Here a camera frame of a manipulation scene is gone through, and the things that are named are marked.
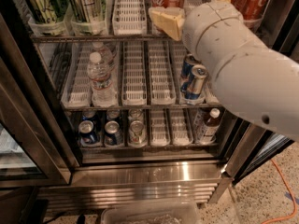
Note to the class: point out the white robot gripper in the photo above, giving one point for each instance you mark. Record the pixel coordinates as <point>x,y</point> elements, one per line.
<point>204,23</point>

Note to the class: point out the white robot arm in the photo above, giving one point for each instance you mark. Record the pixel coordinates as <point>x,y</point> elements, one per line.
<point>249,79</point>

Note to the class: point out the rear red bull can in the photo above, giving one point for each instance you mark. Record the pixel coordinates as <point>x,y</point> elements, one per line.
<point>188,63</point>

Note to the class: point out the red bull can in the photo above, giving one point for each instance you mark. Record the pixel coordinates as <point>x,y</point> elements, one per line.
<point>196,82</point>
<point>188,63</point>

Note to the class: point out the front red bull can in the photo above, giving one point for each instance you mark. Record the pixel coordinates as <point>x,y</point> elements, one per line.
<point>196,82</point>

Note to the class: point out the white shelf tray top middle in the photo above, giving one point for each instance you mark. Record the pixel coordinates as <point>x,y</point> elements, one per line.
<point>129,17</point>

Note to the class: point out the white shelf tray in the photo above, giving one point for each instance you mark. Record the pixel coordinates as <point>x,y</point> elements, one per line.
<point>134,87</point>
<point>129,17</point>

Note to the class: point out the rear silver soda can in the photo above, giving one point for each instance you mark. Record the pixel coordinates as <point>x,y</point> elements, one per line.
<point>135,114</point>

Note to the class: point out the silver soda can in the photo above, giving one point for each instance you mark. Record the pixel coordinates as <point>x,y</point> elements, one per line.
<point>135,114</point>
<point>137,133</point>

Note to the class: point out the stainless steel fridge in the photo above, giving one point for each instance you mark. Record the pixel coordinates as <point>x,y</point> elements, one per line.
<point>44,91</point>

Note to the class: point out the rear middle pepsi can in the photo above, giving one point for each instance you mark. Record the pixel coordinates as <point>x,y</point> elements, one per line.
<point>114,115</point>

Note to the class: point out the pepsi can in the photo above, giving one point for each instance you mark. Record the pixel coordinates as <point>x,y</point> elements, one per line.
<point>92,116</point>
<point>114,115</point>
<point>88,134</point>
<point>113,134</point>

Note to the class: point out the silver soda can front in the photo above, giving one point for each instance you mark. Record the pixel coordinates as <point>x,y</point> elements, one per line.
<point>137,133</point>

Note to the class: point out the green can far left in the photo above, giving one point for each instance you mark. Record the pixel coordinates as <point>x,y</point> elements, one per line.
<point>48,16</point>

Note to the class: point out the front middle pepsi can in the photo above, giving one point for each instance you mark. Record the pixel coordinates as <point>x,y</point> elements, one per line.
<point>113,134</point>

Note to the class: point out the rear left pepsi can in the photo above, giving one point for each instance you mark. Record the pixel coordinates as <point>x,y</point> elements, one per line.
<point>92,116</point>

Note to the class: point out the front left pepsi can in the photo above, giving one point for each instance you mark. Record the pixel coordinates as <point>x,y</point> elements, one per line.
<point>88,134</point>

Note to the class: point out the rear water bottle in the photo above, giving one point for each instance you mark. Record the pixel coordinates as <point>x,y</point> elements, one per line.
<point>105,53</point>

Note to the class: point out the water bottle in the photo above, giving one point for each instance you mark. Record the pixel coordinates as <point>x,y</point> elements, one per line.
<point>101,81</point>
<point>105,53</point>

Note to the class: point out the brown drink bottle white cap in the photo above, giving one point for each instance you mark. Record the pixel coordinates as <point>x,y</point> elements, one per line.
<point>210,123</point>

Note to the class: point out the front water bottle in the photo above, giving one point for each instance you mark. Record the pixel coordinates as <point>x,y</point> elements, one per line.
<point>101,81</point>

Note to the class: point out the clear plastic bin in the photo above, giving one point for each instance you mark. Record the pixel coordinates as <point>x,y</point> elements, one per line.
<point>165,211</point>

